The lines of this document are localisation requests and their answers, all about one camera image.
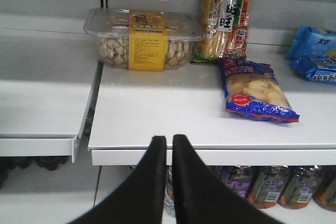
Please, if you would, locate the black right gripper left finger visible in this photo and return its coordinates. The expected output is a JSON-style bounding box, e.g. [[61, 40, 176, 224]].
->
[[71, 136, 166, 223]]

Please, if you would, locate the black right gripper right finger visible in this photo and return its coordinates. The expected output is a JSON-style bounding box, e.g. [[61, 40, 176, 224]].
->
[[172, 134, 279, 223]]

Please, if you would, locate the purple label tea bottle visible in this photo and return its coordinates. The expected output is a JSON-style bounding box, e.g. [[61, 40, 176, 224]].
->
[[247, 166, 291, 209]]

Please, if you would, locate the white supermarket shelf unit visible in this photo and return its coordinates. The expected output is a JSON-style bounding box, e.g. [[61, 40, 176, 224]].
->
[[1, 0, 335, 223]]

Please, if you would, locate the blue rice cracker bag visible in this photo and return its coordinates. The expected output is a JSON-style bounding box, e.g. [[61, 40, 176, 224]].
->
[[218, 58, 300, 123]]

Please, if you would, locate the clear cookie tub yellow label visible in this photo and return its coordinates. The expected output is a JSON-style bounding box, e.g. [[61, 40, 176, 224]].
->
[[83, 8, 205, 71]]

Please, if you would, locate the blue snack pack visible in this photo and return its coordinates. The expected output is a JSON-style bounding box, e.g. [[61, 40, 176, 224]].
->
[[286, 26, 335, 84]]

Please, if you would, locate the rice cracker stick pack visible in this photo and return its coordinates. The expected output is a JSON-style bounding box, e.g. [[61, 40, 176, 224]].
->
[[192, 0, 251, 63]]

